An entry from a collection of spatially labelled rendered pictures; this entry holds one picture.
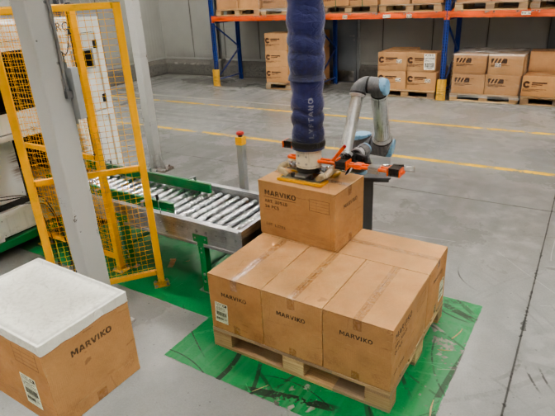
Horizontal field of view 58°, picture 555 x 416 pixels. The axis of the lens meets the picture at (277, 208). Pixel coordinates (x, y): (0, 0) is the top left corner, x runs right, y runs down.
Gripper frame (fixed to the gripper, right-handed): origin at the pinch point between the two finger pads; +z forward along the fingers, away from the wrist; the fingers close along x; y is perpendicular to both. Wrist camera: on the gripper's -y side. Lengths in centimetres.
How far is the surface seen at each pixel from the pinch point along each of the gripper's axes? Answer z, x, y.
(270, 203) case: 19, -29, 48
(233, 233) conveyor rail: 36, -49, 69
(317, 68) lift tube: 5, 60, 17
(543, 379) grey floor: 14, -108, -131
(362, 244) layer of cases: 4, -53, -14
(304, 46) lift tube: 11, 73, 23
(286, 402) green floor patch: 101, -108, -11
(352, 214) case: -1.9, -35.3, -3.6
